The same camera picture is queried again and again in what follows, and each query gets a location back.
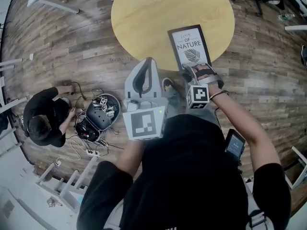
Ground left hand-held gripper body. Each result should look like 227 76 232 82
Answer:
122 97 168 141

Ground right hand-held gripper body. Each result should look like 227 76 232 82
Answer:
186 74 224 109

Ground black framed nature print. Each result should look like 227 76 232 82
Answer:
167 24 213 71

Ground person's right forearm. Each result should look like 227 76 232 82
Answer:
208 87 282 175

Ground person's left forearm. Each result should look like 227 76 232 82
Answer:
115 139 146 177

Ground person's left shoe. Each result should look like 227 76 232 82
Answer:
162 77 176 93

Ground black wrist band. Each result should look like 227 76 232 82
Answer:
211 90 230 99

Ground person's grey trousers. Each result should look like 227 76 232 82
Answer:
165 87 217 129

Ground open black equipment case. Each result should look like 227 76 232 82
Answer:
74 93 121 143

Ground white power strip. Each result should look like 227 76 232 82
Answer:
85 148 101 157

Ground black device with screen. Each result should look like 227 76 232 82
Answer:
224 128 247 163

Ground round yellow wooden table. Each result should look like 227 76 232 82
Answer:
110 0 236 72

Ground person's black top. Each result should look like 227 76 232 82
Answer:
76 114 292 230

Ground white shelf unit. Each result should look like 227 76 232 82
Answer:
35 155 99 213

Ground green plastic bottle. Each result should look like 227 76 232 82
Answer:
278 13 296 22

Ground white metal stand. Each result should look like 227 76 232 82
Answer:
0 58 24 72

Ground white slatted chair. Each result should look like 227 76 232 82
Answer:
284 145 307 191

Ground tangle of floor cables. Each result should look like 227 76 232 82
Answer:
69 80 126 163

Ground grey shoulder strap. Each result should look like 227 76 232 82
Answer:
246 190 272 230

